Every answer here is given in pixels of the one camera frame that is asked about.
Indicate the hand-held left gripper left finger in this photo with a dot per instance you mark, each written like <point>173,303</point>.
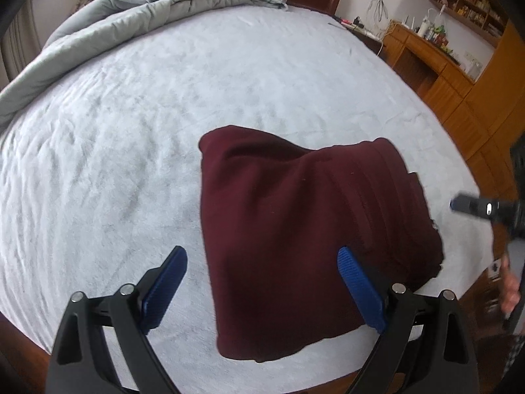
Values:
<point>164,291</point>

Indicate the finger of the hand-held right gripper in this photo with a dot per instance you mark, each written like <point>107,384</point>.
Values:
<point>471,206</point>

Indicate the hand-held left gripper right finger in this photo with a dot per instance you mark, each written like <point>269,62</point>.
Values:
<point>361,287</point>

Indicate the maroon pants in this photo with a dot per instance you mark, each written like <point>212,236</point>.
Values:
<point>287,234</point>

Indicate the person's right hand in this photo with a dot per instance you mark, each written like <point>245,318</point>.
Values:
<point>510,287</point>

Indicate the wooden desk cabinet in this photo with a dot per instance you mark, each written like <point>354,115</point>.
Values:
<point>471,102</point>

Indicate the bed with light blue sheet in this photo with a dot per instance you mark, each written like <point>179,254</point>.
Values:
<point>123,152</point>

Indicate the white bottle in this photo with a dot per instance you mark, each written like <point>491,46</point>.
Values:
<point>423,28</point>

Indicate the dark nightstand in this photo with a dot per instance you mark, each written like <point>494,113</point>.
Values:
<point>361,35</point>

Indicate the beige curtain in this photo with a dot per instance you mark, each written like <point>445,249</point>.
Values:
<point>20,49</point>

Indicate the grey duvet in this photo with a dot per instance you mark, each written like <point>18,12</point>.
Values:
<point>102,8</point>

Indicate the wall shelf with small things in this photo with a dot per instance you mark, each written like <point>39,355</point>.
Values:
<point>471,6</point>

